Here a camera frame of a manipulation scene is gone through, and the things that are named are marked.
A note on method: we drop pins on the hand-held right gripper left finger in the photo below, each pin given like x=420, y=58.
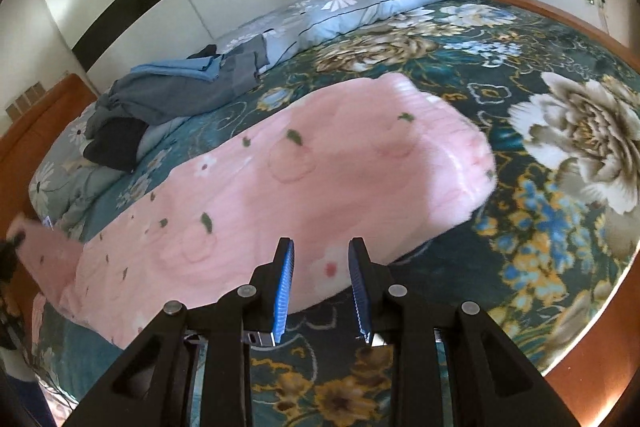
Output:
x=282, y=292

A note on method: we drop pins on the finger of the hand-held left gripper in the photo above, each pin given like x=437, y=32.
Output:
x=11, y=252

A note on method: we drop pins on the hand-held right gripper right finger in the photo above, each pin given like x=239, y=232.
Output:
x=360, y=292

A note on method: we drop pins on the pink fleece garment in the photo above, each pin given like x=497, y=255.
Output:
x=300, y=157

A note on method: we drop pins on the dark navy garment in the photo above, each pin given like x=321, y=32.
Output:
x=117, y=144

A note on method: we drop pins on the teal floral bedsheet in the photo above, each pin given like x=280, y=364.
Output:
x=500, y=232

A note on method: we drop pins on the grey garment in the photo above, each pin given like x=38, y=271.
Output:
x=165, y=99

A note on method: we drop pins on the light blue garment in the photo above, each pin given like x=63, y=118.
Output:
x=175, y=69

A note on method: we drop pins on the black garment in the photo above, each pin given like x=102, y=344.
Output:
x=205, y=52

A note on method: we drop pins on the light blue floral duvet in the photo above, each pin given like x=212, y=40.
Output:
x=350, y=7

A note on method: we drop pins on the wall switch panel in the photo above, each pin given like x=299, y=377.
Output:
x=25, y=99

